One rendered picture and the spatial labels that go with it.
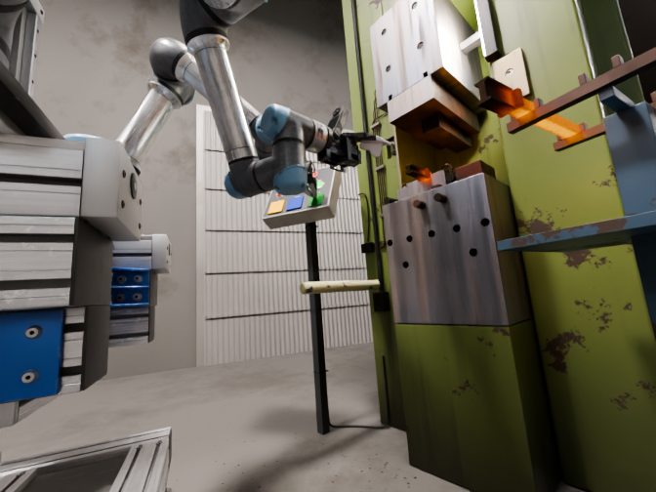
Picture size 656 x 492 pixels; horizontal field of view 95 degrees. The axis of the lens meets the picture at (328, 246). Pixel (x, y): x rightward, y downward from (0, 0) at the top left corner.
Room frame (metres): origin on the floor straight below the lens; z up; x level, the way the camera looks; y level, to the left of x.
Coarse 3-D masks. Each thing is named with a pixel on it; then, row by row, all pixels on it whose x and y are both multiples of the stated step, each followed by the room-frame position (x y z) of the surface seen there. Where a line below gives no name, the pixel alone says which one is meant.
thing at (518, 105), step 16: (480, 80) 0.50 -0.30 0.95; (496, 80) 0.50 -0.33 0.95; (480, 96) 0.50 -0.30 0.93; (496, 96) 0.51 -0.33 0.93; (512, 96) 0.53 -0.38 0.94; (496, 112) 0.54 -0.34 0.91; (512, 112) 0.56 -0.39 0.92; (544, 128) 0.63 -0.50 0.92; (560, 128) 0.64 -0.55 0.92; (576, 128) 0.66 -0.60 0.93
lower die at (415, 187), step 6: (432, 174) 1.03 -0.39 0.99; (438, 174) 1.01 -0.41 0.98; (444, 174) 1.00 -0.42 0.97; (426, 180) 1.05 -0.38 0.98; (432, 180) 1.03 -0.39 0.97; (438, 180) 1.01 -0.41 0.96; (444, 180) 1.00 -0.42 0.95; (408, 186) 1.11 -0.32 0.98; (414, 186) 1.09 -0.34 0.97; (420, 186) 1.07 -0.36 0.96; (426, 186) 1.05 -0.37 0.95; (402, 192) 1.13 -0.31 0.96; (408, 192) 1.11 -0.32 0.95; (414, 192) 1.09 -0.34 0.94; (420, 192) 1.07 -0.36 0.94; (402, 198) 1.13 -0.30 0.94
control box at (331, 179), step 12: (324, 168) 1.37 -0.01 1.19; (336, 168) 1.35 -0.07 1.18; (324, 180) 1.32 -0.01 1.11; (336, 180) 1.33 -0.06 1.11; (276, 192) 1.41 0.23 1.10; (324, 192) 1.27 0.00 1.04; (336, 192) 1.32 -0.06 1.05; (324, 204) 1.23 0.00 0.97; (336, 204) 1.31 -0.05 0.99; (264, 216) 1.35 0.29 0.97; (276, 216) 1.32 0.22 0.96; (288, 216) 1.31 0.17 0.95; (300, 216) 1.30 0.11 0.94; (312, 216) 1.29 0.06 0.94; (324, 216) 1.28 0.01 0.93
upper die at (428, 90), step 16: (432, 80) 1.01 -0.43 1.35; (400, 96) 1.10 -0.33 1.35; (416, 96) 1.05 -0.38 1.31; (432, 96) 1.00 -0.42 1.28; (448, 96) 1.09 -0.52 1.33; (400, 112) 1.10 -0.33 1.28; (416, 112) 1.09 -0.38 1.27; (432, 112) 1.09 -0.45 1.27; (448, 112) 1.10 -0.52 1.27; (464, 112) 1.18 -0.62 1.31; (400, 128) 1.19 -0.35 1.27; (416, 128) 1.20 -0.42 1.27; (464, 128) 1.23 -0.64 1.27; (432, 144) 1.36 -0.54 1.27
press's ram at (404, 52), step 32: (416, 0) 1.01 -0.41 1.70; (448, 0) 1.06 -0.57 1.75; (384, 32) 1.13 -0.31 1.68; (416, 32) 1.02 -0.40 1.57; (448, 32) 1.03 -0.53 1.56; (384, 64) 1.14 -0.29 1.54; (416, 64) 1.03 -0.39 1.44; (448, 64) 0.99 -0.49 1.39; (480, 64) 1.24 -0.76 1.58; (384, 96) 1.15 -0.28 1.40
